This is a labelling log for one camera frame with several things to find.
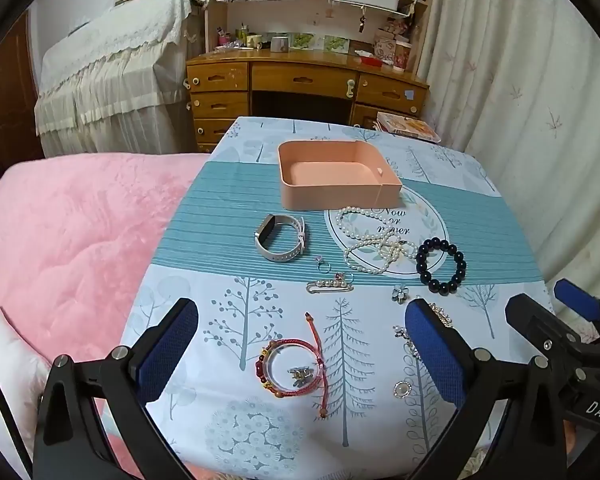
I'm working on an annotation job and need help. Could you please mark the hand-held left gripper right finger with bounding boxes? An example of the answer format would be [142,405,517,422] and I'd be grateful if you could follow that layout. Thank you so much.
[404,297,568,480]

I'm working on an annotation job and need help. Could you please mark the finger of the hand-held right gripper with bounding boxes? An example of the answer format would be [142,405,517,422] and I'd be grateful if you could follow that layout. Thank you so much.
[553,278,600,356]
[506,293,589,362]

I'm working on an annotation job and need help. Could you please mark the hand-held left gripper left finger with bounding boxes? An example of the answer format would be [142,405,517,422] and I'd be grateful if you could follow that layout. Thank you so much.
[32,297,201,480]

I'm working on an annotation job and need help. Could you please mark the black bead bracelet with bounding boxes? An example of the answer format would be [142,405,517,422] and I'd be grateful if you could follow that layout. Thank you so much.
[415,236,468,294]

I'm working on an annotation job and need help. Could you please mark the red string bracelet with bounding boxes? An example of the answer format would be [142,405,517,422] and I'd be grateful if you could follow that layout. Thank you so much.
[254,311,331,420]

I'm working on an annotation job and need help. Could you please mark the white pearl necklace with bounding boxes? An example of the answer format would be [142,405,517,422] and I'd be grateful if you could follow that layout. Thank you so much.
[335,205,419,275]

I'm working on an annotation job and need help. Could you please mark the pink plastic box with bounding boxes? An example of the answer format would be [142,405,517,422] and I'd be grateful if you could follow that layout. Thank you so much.
[277,140,404,211]

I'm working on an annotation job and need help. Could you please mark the silver dangling brooch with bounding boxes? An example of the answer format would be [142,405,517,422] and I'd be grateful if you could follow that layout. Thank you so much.
[392,325,421,361]

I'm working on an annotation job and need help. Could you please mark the pearl safety pin brooch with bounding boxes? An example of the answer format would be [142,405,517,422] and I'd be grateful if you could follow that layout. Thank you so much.
[306,280,356,295]

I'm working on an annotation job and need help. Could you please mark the small gold earrings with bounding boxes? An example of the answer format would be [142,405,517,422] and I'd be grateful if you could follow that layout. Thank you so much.
[286,366,315,389]

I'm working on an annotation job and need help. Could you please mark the pink fluffy blanket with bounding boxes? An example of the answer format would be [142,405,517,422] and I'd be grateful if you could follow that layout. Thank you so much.
[0,152,212,480]

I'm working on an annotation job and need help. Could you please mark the white pillow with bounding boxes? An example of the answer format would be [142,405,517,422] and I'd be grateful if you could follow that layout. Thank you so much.
[0,300,51,466]

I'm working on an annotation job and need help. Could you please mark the white leaf print curtain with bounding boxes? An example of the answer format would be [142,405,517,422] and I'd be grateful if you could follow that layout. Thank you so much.
[415,0,600,322]

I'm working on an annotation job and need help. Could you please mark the stack of magazines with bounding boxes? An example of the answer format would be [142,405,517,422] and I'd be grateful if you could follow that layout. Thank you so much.
[375,112,441,144]

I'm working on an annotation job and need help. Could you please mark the lace covered piano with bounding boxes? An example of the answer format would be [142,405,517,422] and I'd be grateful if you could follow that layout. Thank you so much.
[34,0,206,156]

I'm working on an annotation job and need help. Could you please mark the pink paper cup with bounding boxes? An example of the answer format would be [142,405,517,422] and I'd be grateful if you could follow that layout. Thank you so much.
[392,40,414,72]

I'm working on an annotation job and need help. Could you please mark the brown wooden door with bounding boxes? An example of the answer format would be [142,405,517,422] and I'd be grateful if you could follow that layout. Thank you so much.
[0,15,46,181]

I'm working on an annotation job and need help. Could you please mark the wooden desk with drawers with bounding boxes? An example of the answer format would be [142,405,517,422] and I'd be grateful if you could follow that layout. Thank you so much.
[185,49,431,154]

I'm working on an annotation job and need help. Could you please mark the floral gift box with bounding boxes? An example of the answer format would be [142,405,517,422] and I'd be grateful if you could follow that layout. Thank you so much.
[372,27,411,64]

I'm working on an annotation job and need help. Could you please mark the row of green picture cards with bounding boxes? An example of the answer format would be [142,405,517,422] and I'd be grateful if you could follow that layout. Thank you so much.
[290,34,351,54]

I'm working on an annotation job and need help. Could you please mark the wooden desk hutch shelf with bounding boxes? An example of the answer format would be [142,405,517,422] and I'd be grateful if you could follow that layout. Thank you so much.
[200,0,438,74]

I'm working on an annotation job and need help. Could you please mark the gold chain bracelet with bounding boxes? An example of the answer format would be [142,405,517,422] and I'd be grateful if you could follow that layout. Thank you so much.
[427,301,454,329]

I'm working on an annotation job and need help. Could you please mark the grey strap smart watch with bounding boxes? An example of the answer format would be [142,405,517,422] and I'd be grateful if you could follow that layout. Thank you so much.
[253,213,309,262]

